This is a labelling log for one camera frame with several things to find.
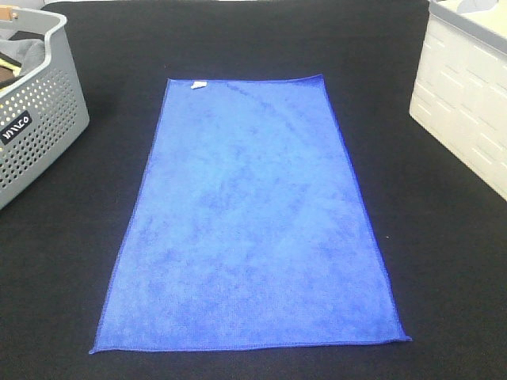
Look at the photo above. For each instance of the grey cloth in basket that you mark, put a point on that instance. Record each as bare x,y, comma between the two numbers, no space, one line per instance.
22,55

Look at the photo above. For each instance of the blue microfiber towel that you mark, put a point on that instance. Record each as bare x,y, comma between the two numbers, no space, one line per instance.
249,230

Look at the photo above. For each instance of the grey perforated plastic basket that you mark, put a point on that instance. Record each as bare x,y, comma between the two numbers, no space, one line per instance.
43,112

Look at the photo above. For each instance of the black table mat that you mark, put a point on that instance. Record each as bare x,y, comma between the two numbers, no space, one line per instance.
441,230

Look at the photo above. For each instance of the white plastic storage box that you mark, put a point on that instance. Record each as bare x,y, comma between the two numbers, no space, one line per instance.
459,93

